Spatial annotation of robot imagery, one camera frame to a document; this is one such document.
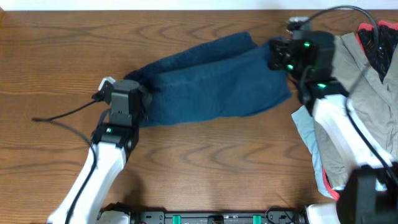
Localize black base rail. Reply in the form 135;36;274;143
99;208;307;224

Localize red garment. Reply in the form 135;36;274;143
322;20;398;202

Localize khaki tan shorts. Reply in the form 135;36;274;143
314;33;397;190

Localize navy blue shorts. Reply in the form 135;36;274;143
125;32;291;127

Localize black patterned garment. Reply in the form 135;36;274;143
356;21;397;82

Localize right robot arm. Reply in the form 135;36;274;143
268;30;397;223

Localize right black cable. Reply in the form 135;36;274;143
306;5;398;187

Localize light blue garment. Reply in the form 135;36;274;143
292;106;333;198

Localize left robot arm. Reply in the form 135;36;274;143
47;77;150;223

